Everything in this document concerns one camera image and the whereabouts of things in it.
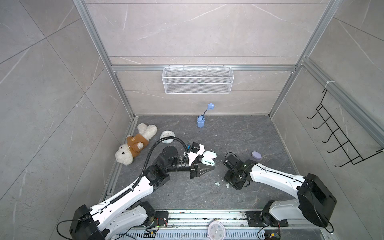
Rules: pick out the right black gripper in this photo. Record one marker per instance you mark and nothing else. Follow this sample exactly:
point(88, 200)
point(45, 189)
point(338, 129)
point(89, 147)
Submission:
point(226, 178)

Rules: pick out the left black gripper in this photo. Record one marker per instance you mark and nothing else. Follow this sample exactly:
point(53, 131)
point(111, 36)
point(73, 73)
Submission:
point(194, 170)

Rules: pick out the green earbud charging case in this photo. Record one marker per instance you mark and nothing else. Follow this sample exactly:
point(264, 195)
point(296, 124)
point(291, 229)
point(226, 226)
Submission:
point(208, 158)

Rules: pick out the purple earbud charging case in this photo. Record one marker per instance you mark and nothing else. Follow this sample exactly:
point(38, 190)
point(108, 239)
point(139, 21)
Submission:
point(256, 155)

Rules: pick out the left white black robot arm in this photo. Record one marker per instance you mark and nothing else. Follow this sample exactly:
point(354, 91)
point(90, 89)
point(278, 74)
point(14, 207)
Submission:
point(125, 209)

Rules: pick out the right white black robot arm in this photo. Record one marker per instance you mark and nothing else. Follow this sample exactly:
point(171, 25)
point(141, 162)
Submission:
point(312, 200)

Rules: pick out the blue cup holder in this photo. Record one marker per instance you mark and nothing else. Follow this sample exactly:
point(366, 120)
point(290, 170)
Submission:
point(200, 121)

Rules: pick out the small round white clock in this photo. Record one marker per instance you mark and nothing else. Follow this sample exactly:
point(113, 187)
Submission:
point(165, 134)

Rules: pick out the pink round clock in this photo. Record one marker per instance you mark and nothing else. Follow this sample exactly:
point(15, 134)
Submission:
point(216, 231)

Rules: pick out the white plush bear toy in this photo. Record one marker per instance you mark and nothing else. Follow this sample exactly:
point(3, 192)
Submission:
point(135, 144)

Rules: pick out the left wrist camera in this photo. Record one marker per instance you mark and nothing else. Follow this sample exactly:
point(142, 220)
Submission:
point(194, 151)

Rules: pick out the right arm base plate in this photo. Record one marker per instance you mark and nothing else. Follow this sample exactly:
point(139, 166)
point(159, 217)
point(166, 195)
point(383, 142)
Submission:
point(261, 219)

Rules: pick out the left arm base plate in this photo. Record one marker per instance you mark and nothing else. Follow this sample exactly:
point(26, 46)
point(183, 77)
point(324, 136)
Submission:
point(160, 218)

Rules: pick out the white wire mesh basket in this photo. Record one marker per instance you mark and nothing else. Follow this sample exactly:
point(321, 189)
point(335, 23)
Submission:
point(197, 80)

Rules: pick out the black wire hook rack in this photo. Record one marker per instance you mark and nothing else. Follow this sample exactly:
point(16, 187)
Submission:
point(339, 136)

